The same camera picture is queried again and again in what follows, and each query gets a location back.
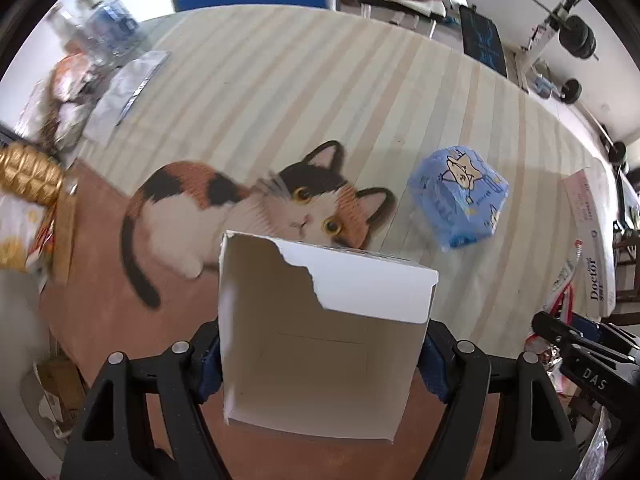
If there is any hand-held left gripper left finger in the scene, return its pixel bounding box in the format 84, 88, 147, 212
60, 320, 232, 480

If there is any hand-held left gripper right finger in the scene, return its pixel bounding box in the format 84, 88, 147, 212
414, 320, 582, 480

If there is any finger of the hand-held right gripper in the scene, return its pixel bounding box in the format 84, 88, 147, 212
531, 311, 631, 362
570, 312, 640, 358

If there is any red white snack wrapper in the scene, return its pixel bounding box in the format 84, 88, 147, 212
525, 240, 586, 396

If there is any white cardboard box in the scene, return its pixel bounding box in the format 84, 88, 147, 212
217, 230, 440, 445

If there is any long white toothpaste box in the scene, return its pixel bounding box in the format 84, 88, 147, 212
562, 167, 621, 318

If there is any blue tissue pack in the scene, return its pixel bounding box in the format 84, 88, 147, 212
406, 145, 511, 251

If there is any brown card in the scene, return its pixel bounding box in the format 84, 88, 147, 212
50, 180, 81, 286

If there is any floor barbell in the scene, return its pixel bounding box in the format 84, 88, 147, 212
560, 79, 632, 166

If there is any yellow chips bag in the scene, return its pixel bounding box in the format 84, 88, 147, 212
0, 192, 56, 273

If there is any gold bottle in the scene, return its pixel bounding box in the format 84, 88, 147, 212
0, 141, 68, 207

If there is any white barbell rack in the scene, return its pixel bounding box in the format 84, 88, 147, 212
517, 0, 581, 91

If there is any cat print table mat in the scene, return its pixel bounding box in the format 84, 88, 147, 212
40, 6, 621, 466

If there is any barbell with black plates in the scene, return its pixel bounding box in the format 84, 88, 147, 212
450, 0, 601, 63

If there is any clear plastic bag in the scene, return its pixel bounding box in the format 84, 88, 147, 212
82, 50, 171, 143

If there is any brown snack bag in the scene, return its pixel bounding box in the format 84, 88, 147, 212
50, 52, 101, 111

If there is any clear bottle blue label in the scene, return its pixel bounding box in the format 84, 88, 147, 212
80, 0, 141, 61

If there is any clear glass bottle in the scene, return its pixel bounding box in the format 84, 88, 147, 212
45, 2, 78, 48

